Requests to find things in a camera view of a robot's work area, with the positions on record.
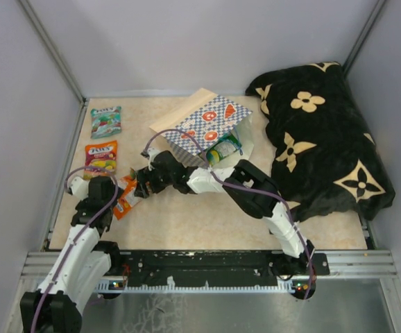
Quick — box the green lemon candy bag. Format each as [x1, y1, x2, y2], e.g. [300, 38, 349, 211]
[206, 134, 241, 166]

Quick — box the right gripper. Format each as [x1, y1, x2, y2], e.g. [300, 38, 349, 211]
[135, 165, 176, 199]

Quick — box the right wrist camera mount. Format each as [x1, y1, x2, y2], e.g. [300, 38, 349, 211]
[141, 146, 161, 165]

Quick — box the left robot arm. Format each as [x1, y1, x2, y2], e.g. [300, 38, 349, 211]
[19, 176, 123, 332]

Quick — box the checkered paper bag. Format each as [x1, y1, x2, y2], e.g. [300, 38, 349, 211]
[150, 88, 254, 168]

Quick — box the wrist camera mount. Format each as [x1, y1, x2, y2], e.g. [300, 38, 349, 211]
[141, 146, 161, 165]
[65, 176, 89, 200]

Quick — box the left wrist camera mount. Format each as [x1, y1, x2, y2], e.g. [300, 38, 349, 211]
[65, 176, 89, 200]

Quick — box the green mint candy bag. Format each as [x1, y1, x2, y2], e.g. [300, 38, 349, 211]
[90, 106, 121, 139]

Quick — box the orange fruits candy bag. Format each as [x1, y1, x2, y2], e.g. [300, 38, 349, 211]
[83, 140, 118, 180]

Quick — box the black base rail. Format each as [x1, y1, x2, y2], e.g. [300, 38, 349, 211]
[105, 250, 330, 287]

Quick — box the black floral pillow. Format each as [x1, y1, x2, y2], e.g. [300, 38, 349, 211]
[245, 61, 395, 222]

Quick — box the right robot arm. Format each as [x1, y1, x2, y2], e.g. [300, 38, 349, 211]
[135, 148, 314, 275]

